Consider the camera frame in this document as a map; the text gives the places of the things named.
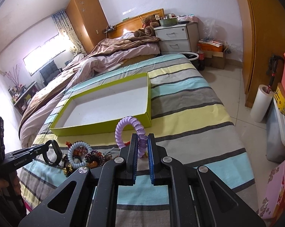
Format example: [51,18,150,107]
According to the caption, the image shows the purple spiral hair tie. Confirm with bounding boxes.
[115,115,148,159]

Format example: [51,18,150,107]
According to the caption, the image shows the brown beaded bracelet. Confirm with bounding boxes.
[84,149,106,169]

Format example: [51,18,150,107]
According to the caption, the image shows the light blue spiral hair tie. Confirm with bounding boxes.
[68,140,93,169]

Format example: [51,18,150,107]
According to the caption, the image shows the black smart band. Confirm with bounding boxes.
[42,140,63,167]

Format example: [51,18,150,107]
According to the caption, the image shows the left hand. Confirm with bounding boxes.
[0,171,21,195]

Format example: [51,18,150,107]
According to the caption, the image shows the green shallow cardboard box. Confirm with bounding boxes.
[50,73,152,136]

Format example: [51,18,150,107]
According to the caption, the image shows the striped bed sheet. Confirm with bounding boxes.
[20,54,258,226]

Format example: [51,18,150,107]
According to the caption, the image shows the dark low side table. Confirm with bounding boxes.
[8,82,40,115]

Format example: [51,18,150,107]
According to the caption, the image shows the pink brown duvet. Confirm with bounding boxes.
[19,32,160,148]

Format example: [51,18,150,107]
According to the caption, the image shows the black chair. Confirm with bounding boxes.
[39,61,63,86]

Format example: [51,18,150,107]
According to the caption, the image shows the black trash bin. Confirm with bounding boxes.
[180,52,205,71]

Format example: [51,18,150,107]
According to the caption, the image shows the white nightstand drawers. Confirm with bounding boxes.
[154,23,200,55]

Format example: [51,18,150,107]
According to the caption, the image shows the wooden headboard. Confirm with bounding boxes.
[107,8,164,38]

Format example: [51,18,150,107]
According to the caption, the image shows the cardboard box with books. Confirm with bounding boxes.
[198,40,227,69]

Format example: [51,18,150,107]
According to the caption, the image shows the brown teddy bear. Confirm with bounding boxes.
[133,15,160,37]

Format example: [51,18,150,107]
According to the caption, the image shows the white paper roll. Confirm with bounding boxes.
[250,85,274,122]

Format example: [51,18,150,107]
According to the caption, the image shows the green basin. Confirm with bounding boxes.
[159,17,178,27]

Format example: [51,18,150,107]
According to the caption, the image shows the wooden wardrobe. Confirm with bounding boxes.
[66,0,108,54]

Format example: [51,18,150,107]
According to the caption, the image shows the floral curtain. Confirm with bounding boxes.
[51,10,86,56]

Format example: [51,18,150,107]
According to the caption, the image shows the wooden door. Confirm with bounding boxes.
[237,0,285,108]

